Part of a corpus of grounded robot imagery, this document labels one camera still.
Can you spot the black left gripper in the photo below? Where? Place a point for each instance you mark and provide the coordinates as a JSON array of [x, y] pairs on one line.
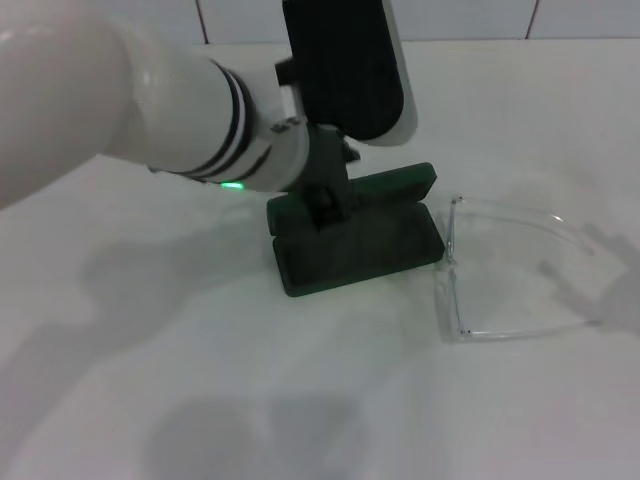
[[327, 165]]

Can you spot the green glasses case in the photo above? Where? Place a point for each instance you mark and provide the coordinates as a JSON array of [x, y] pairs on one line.
[[360, 250]]

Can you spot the clear white glasses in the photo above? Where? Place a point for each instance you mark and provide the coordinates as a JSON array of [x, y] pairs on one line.
[[453, 230]]

